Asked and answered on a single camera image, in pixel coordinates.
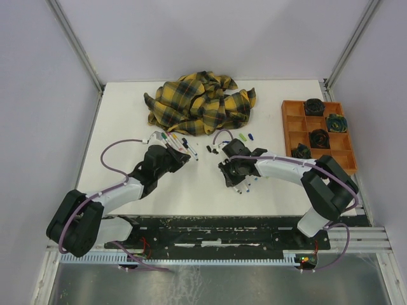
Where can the dark green rolled sock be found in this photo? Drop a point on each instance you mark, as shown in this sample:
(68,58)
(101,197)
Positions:
(301,152)

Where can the teal yellow rolled sock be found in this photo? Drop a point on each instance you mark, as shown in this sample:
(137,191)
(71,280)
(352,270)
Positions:
(336,123)

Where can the left aluminium frame post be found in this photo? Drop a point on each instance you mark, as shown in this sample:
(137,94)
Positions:
(62,19)

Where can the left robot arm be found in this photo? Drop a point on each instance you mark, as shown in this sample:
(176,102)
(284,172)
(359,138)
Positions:
(80,221)

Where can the yellow cap marker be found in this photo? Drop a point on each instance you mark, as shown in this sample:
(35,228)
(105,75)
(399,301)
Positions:
(181,145)

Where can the pink cap pen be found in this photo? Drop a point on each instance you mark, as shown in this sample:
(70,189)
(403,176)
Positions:
(179,148)

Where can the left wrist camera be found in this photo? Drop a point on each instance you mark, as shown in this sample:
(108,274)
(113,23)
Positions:
(155,138)

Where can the aluminium frame post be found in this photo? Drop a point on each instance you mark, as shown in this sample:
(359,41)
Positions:
(367,15)
(62,19)

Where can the orange compartment tray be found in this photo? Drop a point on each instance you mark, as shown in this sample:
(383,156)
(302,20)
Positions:
(297,127)

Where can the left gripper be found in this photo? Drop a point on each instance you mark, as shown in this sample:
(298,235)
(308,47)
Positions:
(179,158)

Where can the black orange rolled sock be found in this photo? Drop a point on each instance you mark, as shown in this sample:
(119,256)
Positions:
(319,139)

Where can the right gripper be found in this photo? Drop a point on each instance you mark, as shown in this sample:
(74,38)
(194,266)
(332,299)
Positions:
(230,181)

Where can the yellow plaid cloth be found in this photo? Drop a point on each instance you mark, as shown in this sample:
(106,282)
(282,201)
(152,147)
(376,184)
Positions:
(199,104)

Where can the green pen cap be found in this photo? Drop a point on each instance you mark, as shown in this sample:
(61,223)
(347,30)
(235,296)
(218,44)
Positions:
(242,137)

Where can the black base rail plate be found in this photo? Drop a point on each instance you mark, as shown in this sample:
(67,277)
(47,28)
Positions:
(212,222)

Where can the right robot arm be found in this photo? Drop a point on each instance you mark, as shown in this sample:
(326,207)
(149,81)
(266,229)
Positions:
(330,190)

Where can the right aluminium frame post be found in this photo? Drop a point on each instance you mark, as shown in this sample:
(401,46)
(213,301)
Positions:
(367,15)

